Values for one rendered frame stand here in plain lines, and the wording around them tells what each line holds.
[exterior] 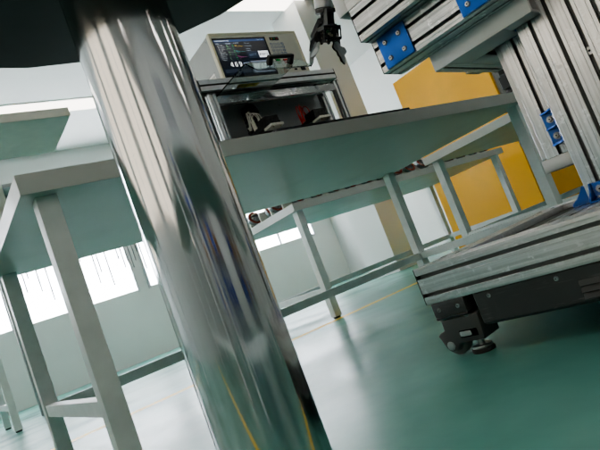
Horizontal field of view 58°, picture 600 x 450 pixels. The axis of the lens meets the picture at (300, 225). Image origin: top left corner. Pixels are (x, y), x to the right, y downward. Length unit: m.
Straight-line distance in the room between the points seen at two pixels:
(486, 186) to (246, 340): 5.54
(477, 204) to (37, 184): 4.91
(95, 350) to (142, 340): 6.97
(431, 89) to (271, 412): 5.79
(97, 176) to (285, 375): 1.24
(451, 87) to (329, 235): 5.11
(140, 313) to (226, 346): 8.16
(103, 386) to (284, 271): 8.23
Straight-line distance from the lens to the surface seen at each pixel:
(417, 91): 6.08
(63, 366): 8.08
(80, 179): 1.42
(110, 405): 1.37
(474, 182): 5.79
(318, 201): 3.45
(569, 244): 1.15
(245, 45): 2.34
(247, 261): 0.22
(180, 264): 0.21
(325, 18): 2.15
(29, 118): 2.21
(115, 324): 8.26
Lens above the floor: 0.30
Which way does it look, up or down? 5 degrees up
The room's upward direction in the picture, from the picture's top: 21 degrees counter-clockwise
